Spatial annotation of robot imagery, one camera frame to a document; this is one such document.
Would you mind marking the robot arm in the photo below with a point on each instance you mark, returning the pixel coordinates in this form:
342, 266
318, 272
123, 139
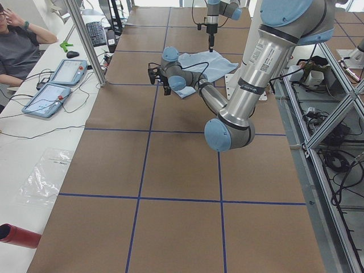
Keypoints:
282, 25
215, 8

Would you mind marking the upper teach pendant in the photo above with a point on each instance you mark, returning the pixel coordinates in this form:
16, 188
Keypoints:
69, 72

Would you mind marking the person in grey shirt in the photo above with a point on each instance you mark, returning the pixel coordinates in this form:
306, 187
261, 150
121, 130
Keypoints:
20, 41

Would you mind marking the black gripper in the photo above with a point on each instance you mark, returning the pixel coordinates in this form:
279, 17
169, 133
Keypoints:
211, 29
165, 83

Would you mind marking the red cylinder bottle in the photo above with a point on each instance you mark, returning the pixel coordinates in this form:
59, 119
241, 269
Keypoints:
20, 237

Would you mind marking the clear plastic bag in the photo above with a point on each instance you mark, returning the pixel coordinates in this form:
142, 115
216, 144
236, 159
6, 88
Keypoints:
43, 185

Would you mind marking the black keyboard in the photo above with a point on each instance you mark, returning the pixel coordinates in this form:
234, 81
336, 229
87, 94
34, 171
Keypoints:
96, 33

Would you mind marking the green plastic tool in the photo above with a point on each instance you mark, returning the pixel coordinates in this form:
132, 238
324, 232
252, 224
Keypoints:
65, 45

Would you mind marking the light blue button shirt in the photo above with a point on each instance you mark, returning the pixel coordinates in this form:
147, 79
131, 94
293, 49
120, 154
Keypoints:
211, 64

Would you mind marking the lower teach pendant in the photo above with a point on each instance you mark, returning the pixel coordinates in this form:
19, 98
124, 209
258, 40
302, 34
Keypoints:
47, 101

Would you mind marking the black computer mouse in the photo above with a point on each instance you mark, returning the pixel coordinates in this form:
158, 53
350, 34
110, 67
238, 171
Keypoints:
72, 54

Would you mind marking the white camera post base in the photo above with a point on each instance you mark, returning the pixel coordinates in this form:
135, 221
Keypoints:
252, 41

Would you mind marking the aluminium frame post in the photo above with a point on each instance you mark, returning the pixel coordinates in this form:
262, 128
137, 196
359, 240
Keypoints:
85, 40

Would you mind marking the teach pendant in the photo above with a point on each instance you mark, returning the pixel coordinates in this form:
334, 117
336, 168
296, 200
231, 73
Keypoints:
47, 101
69, 72

